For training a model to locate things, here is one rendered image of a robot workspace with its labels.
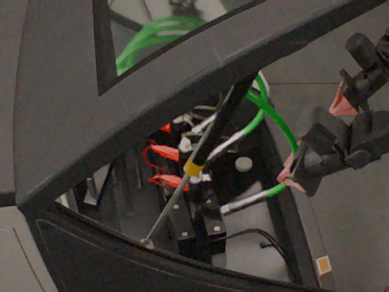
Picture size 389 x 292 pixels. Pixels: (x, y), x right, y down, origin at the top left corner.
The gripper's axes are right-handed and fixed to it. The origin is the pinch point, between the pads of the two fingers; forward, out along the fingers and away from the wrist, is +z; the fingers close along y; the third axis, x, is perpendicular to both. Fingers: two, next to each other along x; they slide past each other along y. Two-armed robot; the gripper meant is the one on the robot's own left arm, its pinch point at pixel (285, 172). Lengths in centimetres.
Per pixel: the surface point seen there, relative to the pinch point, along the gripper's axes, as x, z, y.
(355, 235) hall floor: 100, 92, -62
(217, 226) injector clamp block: 5.4, 25.4, 3.9
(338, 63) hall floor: 80, 143, -168
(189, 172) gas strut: -22.7, -20.9, 22.3
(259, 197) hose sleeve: 0.5, 5.7, 3.9
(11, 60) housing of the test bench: -54, 5, 17
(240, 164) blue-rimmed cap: 12, 46, -22
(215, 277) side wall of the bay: -4.4, -6.7, 26.5
